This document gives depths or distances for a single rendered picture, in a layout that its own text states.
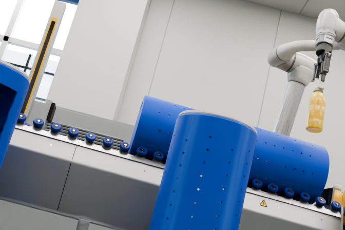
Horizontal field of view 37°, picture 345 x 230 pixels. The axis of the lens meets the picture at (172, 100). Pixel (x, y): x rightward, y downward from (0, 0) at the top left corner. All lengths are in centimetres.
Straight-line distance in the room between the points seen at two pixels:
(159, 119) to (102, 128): 170
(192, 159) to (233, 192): 16
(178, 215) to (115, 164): 63
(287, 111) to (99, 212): 135
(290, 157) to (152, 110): 64
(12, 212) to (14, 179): 168
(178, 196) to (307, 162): 90
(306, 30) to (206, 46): 112
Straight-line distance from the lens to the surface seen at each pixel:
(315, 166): 241
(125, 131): 389
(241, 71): 548
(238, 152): 169
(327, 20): 264
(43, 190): 222
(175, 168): 169
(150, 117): 223
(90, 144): 222
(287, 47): 297
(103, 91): 500
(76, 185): 220
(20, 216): 389
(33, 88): 271
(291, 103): 309
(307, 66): 314
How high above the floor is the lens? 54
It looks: 17 degrees up
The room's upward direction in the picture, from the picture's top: 14 degrees clockwise
